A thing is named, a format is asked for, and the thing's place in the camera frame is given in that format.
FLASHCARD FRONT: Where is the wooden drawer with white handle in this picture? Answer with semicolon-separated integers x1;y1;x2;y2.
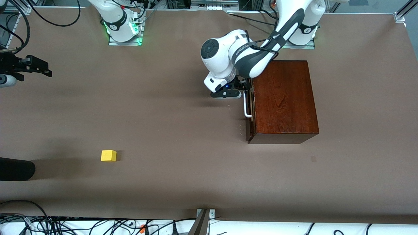
244;82;257;141

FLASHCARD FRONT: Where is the dark brown wooden cabinet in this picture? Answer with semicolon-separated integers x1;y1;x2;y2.
247;60;320;145

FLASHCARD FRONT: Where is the black padded cylinder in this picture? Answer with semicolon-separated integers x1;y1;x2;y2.
0;157;36;181

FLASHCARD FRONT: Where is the aluminium frame rail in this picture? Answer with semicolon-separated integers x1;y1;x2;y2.
0;5;32;49

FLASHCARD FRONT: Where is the black base power cable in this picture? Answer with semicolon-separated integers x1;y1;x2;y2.
227;10;278;27

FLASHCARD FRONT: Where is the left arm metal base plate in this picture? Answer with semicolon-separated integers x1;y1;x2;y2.
282;39;316;50

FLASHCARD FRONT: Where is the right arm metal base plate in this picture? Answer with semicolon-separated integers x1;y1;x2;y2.
108;13;144;46

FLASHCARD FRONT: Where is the black arched floor cable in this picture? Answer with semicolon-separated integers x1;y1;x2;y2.
0;200;49;219

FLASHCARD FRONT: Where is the grey metal camera post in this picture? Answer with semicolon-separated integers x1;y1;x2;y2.
188;208;216;235

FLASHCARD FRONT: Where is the aluminium frame corner bracket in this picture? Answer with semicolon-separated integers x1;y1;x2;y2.
394;0;418;23

